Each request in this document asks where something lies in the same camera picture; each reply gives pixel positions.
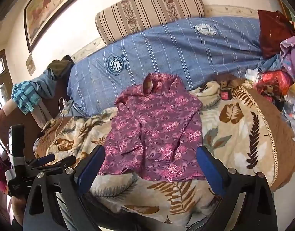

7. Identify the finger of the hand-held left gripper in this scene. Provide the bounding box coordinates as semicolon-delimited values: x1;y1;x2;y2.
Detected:
50;155;77;172
30;153;56;167

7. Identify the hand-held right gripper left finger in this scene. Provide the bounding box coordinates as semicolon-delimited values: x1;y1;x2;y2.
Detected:
22;144;107;231

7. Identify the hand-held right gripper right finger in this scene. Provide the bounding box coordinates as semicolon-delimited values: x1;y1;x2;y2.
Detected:
196;146;279;231

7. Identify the purple floral shirt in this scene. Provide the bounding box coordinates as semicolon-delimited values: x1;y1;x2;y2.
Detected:
98;73;207;182

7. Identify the beige leaf print blanket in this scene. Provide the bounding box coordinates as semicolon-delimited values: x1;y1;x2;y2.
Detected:
33;79;294;231

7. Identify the brown armchair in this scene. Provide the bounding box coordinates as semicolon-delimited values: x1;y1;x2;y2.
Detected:
0;77;73;160

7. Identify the white charger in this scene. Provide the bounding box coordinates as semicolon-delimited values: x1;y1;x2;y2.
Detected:
60;97;70;115

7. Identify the blue striped cloth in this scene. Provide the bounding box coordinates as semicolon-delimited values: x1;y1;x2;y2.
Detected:
12;82;41;115

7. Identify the blue denim cloth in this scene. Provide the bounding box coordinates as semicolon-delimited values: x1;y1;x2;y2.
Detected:
32;69;57;99

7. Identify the small red label jar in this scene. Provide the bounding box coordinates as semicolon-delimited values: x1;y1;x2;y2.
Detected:
220;87;232;101

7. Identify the brown furry cloth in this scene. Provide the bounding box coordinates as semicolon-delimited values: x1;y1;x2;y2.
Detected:
213;73;245;87

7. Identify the dark olive cloth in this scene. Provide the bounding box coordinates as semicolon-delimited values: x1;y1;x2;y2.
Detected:
47;55;75;79

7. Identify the clear plastic bag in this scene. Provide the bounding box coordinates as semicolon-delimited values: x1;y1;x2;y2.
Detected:
282;82;295;137

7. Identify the red plastic bag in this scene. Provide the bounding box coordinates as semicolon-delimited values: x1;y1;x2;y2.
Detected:
254;70;293;97

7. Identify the blue checked quilt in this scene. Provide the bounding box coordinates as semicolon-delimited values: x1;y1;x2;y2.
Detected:
67;16;283;117

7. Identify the lilac floral cloth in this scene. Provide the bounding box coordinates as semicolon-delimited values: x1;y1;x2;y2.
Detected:
280;36;295;82

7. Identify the dark red cloth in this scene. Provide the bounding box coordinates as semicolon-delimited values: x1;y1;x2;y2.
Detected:
257;10;295;58

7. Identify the beige striped cushion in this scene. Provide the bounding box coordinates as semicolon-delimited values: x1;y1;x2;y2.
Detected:
95;0;205;45

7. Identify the white cable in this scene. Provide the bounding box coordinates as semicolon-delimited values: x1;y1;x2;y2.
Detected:
45;97;66;157

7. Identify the small wall sticker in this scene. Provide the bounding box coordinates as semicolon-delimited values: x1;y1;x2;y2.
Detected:
26;54;37;75

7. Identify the framed wall painting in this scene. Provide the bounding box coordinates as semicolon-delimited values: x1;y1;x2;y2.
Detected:
24;0;100;53

